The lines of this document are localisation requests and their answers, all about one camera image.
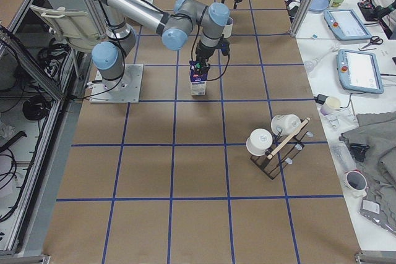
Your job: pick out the Pascual milk carton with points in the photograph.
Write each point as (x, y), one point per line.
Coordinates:
(198, 79)

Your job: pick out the cream lavender cup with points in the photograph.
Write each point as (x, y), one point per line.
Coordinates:
(330, 105)

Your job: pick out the white mug on rack front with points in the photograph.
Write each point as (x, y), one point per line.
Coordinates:
(259, 141)

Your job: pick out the upper teach pendant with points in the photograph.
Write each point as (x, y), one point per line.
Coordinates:
(346, 25)

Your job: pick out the teach pendant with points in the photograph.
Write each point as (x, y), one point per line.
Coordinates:
(359, 71)
(346, 25)

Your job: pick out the black power adapter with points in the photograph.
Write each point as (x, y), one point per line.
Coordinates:
(320, 99)

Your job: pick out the lower teach pendant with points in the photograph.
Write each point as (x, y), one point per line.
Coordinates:
(359, 71)

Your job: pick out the black scissors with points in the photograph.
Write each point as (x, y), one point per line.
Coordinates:
(374, 40)

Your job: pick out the grey cloth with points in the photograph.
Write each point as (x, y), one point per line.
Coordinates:
(372, 145)

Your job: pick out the white red rimmed mug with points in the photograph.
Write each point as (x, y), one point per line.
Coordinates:
(355, 182)

